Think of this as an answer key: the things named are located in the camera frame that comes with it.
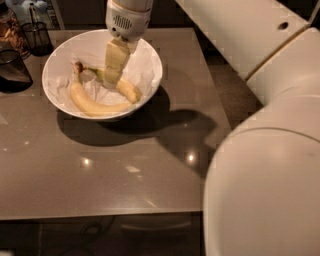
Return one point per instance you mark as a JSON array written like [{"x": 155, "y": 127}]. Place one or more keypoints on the banana with green stem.
[{"x": 124, "y": 87}]

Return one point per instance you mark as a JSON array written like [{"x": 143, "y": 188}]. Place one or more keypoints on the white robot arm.
[{"x": 262, "y": 189}]

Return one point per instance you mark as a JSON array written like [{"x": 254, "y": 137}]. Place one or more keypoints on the dark glass bowl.
[{"x": 14, "y": 75}]

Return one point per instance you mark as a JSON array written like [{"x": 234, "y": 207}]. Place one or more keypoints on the white paper bowl liner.
[{"x": 143, "y": 66}]

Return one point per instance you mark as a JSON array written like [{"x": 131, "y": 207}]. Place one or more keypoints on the brown snack jar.
[{"x": 10, "y": 30}]

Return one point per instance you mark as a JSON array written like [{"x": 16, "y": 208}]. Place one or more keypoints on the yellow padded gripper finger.
[
  {"x": 132, "y": 46},
  {"x": 116, "y": 58}
]

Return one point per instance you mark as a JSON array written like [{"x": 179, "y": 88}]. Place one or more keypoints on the black mesh pen cup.
[{"x": 37, "y": 38}]

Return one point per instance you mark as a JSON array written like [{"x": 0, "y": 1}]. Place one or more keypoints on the white bowl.
[{"x": 66, "y": 53}]

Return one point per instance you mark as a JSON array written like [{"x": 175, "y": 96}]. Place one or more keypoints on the white bottles in background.
[{"x": 21, "y": 9}]

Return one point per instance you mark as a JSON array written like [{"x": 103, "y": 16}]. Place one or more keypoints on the yellow banana at bowl front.
[{"x": 85, "y": 103}]

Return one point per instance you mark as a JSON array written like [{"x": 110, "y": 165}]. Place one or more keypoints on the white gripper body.
[{"x": 128, "y": 23}]

